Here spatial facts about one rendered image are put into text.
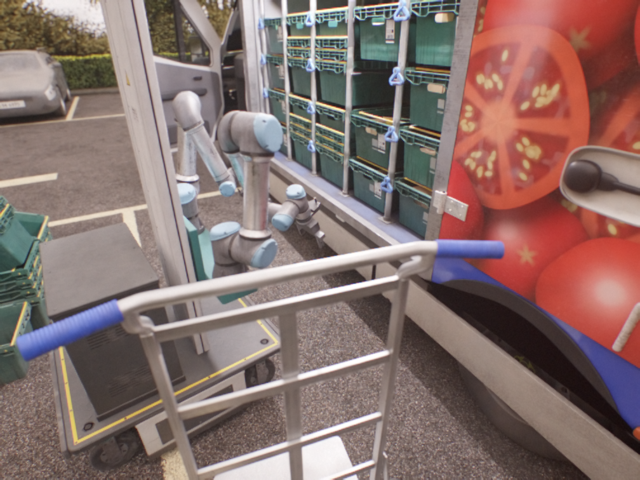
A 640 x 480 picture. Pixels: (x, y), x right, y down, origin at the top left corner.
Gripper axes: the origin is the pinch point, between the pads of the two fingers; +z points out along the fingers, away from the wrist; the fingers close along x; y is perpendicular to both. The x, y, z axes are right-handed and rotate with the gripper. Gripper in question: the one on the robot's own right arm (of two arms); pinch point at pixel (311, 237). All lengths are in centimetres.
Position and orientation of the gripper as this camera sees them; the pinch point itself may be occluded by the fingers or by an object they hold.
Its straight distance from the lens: 173.5
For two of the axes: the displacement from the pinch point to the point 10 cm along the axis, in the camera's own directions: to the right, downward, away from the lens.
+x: 6.9, 4.6, -5.6
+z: 2.0, 6.2, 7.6
